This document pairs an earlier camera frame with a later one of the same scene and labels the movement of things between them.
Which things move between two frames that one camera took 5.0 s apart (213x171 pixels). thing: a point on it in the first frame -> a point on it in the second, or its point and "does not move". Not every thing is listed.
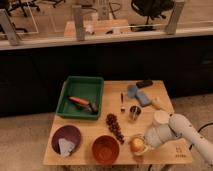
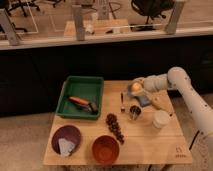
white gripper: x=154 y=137 -> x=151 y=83
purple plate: x=67 y=132 does not move
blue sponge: x=142 y=98 does not move
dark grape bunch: x=112 y=122 does not move
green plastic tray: x=89 y=88 does not move
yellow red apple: x=137 y=145 -> x=136 y=87
